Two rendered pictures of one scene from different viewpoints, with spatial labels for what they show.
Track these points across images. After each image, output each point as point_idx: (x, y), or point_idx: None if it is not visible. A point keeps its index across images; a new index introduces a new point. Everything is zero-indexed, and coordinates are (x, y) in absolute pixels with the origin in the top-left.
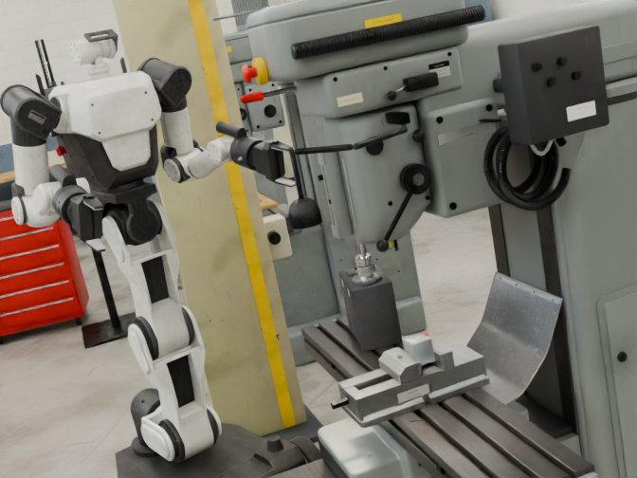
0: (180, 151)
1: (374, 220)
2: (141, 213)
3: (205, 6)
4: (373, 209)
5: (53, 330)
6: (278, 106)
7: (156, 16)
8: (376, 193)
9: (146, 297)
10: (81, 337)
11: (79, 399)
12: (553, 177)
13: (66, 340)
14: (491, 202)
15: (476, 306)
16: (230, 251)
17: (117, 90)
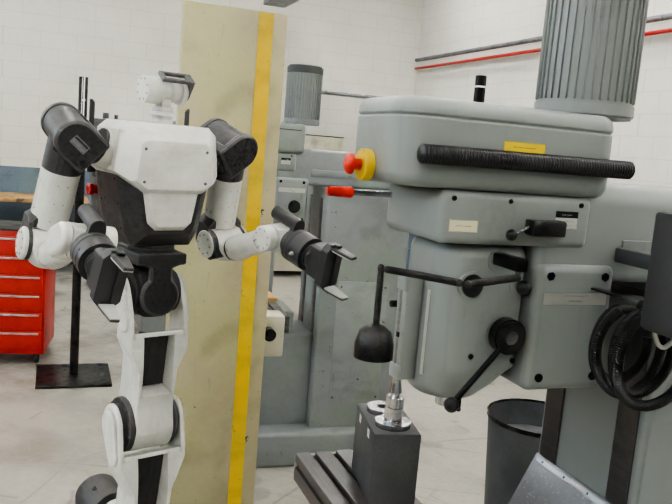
0: (220, 225)
1: (447, 371)
2: (161, 283)
3: (270, 87)
4: (450, 358)
5: (7, 360)
6: (303, 204)
7: (220, 82)
8: (459, 341)
9: (138, 378)
10: (34, 375)
11: (13, 444)
12: (664, 377)
13: (18, 374)
14: (578, 384)
15: (439, 450)
16: (224, 338)
17: (177, 141)
